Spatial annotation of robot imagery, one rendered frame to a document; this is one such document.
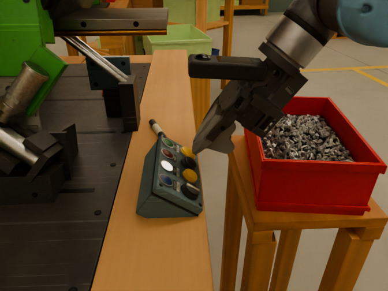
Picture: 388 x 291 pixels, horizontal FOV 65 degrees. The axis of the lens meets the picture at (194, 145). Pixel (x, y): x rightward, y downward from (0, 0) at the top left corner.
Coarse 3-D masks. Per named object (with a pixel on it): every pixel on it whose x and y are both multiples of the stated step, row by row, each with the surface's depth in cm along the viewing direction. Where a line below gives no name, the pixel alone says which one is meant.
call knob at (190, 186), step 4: (184, 184) 44; (188, 184) 44; (192, 184) 44; (184, 188) 43; (188, 188) 43; (192, 188) 44; (196, 188) 44; (188, 192) 43; (192, 192) 43; (196, 192) 44; (192, 196) 43; (196, 196) 44
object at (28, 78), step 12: (24, 72) 42; (36, 72) 42; (12, 84) 42; (24, 84) 42; (36, 84) 43; (0, 96) 43; (12, 96) 42; (24, 96) 43; (0, 108) 42; (12, 108) 43; (24, 108) 44
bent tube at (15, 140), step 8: (0, 128) 44; (8, 128) 45; (0, 136) 44; (8, 136) 44; (16, 136) 45; (0, 144) 44; (8, 144) 44; (16, 144) 44; (16, 152) 45; (24, 152) 45; (32, 152) 45; (24, 160) 45; (32, 160) 45
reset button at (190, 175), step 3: (186, 171) 47; (189, 171) 47; (192, 171) 47; (183, 174) 47; (186, 174) 46; (189, 174) 46; (192, 174) 47; (195, 174) 47; (186, 177) 46; (189, 177) 46; (192, 177) 46; (195, 177) 47; (189, 180) 46; (192, 180) 46; (195, 180) 47
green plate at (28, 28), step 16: (0, 0) 42; (16, 0) 42; (32, 0) 42; (0, 16) 43; (16, 16) 43; (32, 16) 43; (48, 16) 49; (0, 32) 43; (16, 32) 43; (32, 32) 44; (48, 32) 49; (0, 48) 44; (16, 48) 44; (32, 48) 44; (0, 64) 44; (16, 64) 45
